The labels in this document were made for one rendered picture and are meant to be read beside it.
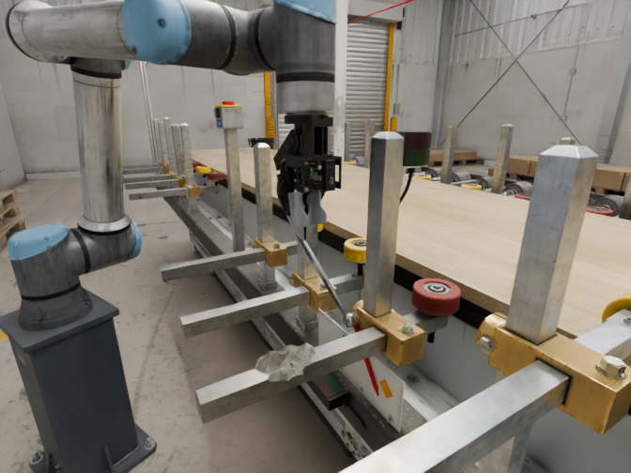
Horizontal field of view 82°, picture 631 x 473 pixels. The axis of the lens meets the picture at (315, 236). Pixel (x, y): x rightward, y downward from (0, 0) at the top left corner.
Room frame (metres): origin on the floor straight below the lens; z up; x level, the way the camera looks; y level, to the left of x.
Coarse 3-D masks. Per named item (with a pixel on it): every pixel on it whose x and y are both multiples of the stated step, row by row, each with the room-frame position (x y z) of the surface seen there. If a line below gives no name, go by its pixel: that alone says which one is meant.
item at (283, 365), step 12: (288, 348) 0.44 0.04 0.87; (300, 348) 0.45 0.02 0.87; (312, 348) 0.45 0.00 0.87; (264, 360) 0.42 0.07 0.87; (276, 360) 0.42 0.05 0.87; (288, 360) 0.42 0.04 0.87; (300, 360) 0.42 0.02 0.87; (312, 360) 0.43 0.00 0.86; (276, 372) 0.39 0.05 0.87; (288, 372) 0.39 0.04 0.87; (300, 372) 0.40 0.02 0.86
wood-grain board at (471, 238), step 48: (336, 192) 1.40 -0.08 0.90; (432, 192) 1.40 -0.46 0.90; (480, 192) 1.40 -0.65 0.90; (432, 240) 0.83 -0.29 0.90; (480, 240) 0.83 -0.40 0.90; (624, 240) 0.83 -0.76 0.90; (480, 288) 0.58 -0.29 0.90; (576, 288) 0.58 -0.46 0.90; (624, 288) 0.58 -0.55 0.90; (576, 336) 0.43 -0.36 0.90
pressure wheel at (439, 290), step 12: (420, 288) 0.56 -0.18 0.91; (432, 288) 0.57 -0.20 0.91; (444, 288) 0.57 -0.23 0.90; (456, 288) 0.56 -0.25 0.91; (420, 300) 0.55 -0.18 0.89; (432, 300) 0.53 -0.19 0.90; (444, 300) 0.53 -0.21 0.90; (456, 300) 0.54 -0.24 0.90; (432, 312) 0.53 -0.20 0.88; (444, 312) 0.53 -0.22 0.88; (432, 336) 0.56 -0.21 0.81
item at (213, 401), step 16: (416, 320) 0.54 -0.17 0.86; (432, 320) 0.54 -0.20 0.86; (352, 336) 0.49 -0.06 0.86; (368, 336) 0.49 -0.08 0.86; (384, 336) 0.49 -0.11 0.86; (320, 352) 0.45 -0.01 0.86; (336, 352) 0.45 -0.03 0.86; (352, 352) 0.46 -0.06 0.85; (368, 352) 0.48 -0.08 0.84; (304, 368) 0.42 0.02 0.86; (320, 368) 0.43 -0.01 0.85; (336, 368) 0.45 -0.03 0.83; (224, 384) 0.38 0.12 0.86; (240, 384) 0.38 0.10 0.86; (256, 384) 0.38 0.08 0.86; (272, 384) 0.40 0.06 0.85; (288, 384) 0.41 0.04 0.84; (208, 400) 0.36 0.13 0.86; (224, 400) 0.36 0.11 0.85; (240, 400) 0.37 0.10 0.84; (256, 400) 0.38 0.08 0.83; (208, 416) 0.35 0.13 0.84
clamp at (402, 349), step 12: (360, 300) 0.59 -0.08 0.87; (360, 312) 0.55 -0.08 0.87; (360, 324) 0.55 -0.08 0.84; (372, 324) 0.52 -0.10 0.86; (384, 324) 0.51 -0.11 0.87; (396, 324) 0.51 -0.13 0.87; (396, 336) 0.48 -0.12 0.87; (408, 336) 0.48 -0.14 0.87; (420, 336) 0.48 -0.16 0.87; (396, 348) 0.47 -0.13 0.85; (408, 348) 0.47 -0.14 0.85; (420, 348) 0.48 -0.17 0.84; (396, 360) 0.47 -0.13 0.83; (408, 360) 0.47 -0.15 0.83
